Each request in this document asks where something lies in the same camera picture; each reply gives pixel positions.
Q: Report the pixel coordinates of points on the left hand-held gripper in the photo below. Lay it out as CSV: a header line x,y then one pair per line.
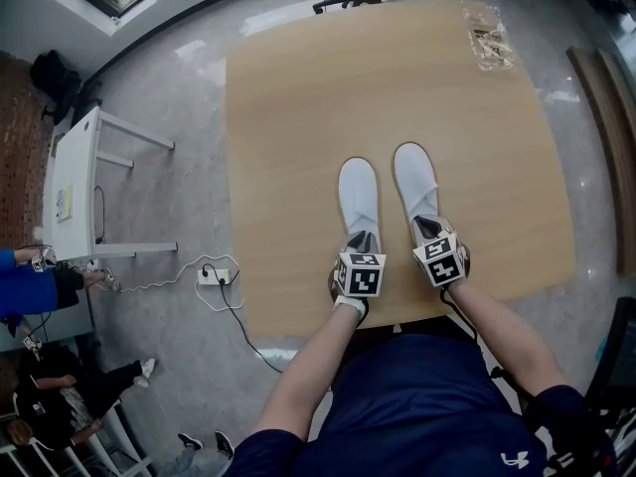
x,y
360,276

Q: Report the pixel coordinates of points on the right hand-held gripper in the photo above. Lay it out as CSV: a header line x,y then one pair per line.
x,y
442,261

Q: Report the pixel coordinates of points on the white slipper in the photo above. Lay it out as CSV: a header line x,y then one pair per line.
x,y
358,192
417,182

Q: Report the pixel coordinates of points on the person's right forearm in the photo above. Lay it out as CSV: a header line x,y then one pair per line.
x,y
507,336

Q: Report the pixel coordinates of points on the person's left forearm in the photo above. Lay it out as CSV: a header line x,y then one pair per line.
x,y
308,375

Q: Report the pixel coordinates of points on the wooden table with white legs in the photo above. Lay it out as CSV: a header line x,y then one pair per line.
x,y
298,167

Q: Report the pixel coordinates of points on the white power strip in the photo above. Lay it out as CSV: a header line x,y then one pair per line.
x,y
213,276

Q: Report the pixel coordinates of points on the person's navy shirt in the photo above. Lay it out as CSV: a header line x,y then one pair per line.
x,y
422,405

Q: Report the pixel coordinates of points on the clear plastic bag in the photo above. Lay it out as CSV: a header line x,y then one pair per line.
x,y
489,38

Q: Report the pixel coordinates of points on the wooden bench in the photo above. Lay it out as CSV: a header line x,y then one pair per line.
x,y
611,142

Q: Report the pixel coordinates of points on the black monitor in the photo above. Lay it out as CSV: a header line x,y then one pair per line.
x,y
618,356

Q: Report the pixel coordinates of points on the white desk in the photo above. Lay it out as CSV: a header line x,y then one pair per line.
x,y
74,167

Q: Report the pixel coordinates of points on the yellow green booklet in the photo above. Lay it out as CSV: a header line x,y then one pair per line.
x,y
64,202

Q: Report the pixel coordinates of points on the white shelf rack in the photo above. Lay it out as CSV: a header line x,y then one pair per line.
x,y
99,445

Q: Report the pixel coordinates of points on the black backpack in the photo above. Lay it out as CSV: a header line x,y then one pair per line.
x,y
54,82

